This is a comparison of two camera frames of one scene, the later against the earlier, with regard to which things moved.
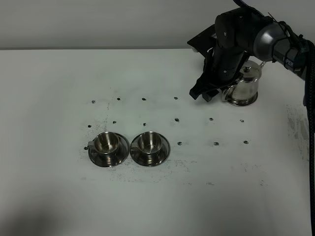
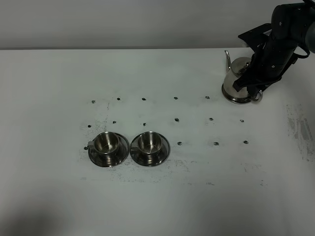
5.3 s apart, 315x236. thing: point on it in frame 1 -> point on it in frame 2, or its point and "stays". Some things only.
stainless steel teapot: x=245 y=92 stays
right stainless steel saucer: x=150 y=159 stays
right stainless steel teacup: x=149 y=142 stays
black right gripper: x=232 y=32 -> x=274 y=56
